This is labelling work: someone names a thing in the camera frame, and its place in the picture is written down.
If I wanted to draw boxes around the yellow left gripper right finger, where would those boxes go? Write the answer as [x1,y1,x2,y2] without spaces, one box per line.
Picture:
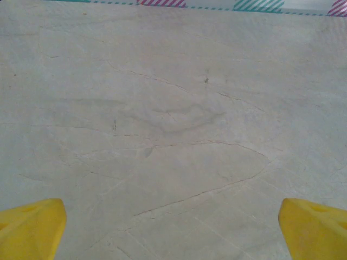
[279,197,347,260]

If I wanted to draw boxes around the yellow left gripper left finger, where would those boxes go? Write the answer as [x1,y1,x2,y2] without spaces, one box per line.
[0,198,67,260]

